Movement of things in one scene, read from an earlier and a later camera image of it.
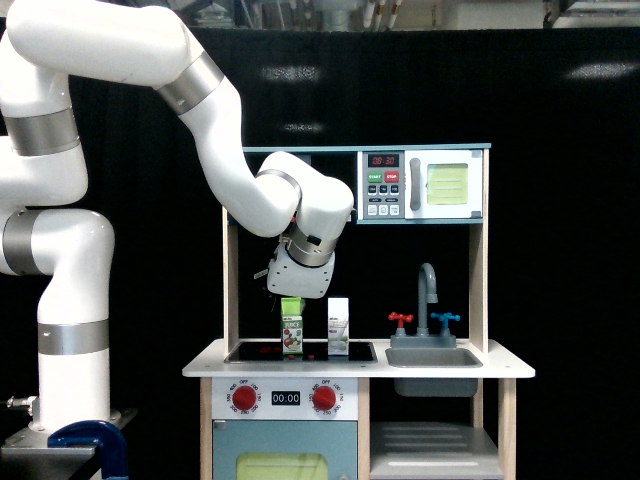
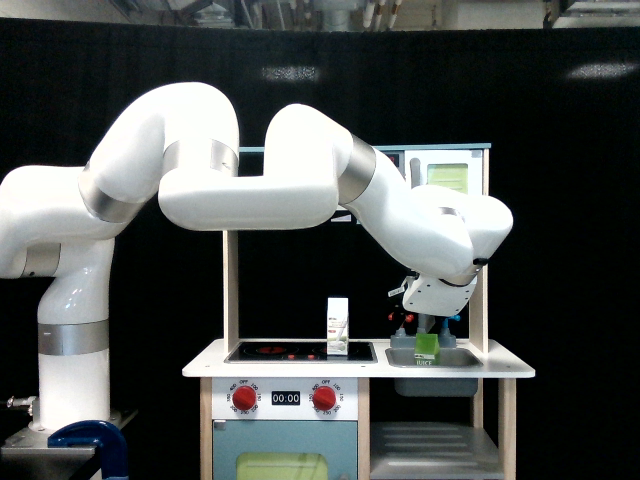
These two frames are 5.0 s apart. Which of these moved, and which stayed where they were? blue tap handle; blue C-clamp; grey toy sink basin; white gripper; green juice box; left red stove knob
Moved: white gripper; green juice box
Stayed: blue C-clamp; left red stove knob; blue tap handle; grey toy sink basin
